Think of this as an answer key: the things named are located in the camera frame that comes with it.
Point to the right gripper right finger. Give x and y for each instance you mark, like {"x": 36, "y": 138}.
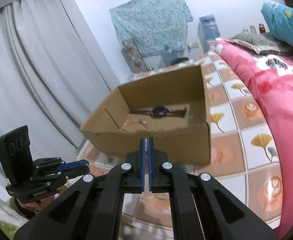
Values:
{"x": 201, "y": 207}

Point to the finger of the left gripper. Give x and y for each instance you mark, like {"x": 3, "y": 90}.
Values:
{"x": 75, "y": 164}

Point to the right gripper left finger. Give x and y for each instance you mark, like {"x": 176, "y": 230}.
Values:
{"x": 91, "y": 208}

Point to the green fuzzy sleeve forearm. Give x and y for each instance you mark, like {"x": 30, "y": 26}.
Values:
{"x": 26, "y": 212}

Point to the person's left hand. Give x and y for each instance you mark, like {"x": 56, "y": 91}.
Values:
{"x": 32, "y": 206}

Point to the black purple wrist watch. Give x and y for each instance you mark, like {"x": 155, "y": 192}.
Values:
{"x": 161, "y": 112}

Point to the white grey curtain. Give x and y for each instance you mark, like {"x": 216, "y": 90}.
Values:
{"x": 48, "y": 77}

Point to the brown cardboard box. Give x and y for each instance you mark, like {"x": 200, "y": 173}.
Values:
{"x": 170, "y": 107}

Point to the patchwork fabric panel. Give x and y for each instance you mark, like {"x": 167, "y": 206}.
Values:
{"x": 133, "y": 56}

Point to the pink floral quilt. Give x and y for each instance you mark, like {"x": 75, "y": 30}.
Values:
{"x": 272, "y": 88}

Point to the white water dispenser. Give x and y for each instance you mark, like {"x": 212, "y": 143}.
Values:
{"x": 206, "y": 45}

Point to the teal floral hanging cloth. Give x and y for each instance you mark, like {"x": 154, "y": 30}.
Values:
{"x": 154, "y": 25}

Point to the grey green fuzzy cushion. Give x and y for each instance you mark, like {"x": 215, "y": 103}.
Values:
{"x": 262, "y": 44}

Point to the blue water jug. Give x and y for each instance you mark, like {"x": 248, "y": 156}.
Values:
{"x": 210, "y": 30}

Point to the pink small bottle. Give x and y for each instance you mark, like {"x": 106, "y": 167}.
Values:
{"x": 253, "y": 29}

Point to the teal cartoon pillow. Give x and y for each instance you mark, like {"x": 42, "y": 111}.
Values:
{"x": 279, "y": 19}

